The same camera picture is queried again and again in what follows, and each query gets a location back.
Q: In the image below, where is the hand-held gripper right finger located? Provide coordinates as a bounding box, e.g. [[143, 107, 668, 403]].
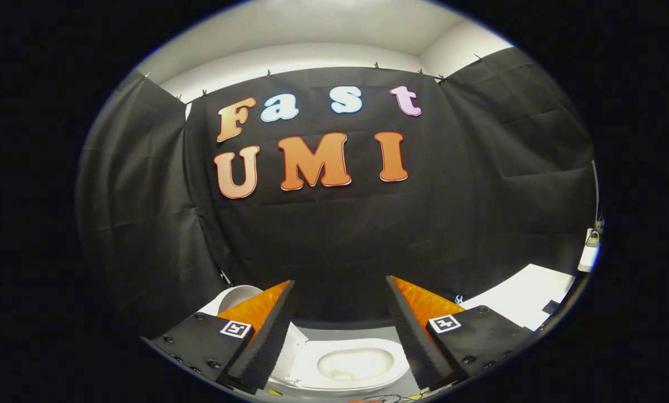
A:
[[385, 275, 538, 392]]

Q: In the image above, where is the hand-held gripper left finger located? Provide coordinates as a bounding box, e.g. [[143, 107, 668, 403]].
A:
[[140, 280, 300, 396]]

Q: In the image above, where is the white toilet seat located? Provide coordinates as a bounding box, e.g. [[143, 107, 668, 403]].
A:
[[287, 337, 412, 393]]

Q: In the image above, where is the white toilet bowl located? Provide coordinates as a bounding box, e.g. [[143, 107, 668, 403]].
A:
[[317, 348, 395, 382]]

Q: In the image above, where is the black backdrop cloth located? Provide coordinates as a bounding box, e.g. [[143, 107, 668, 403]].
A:
[[76, 48, 599, 343]]

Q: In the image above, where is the white table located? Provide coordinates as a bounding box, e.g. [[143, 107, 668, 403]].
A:
[[460, 263, 577, 331]]

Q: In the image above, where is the white wall shelf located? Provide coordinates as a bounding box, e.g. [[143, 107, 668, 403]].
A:
[[577, 227, 601, 273]]

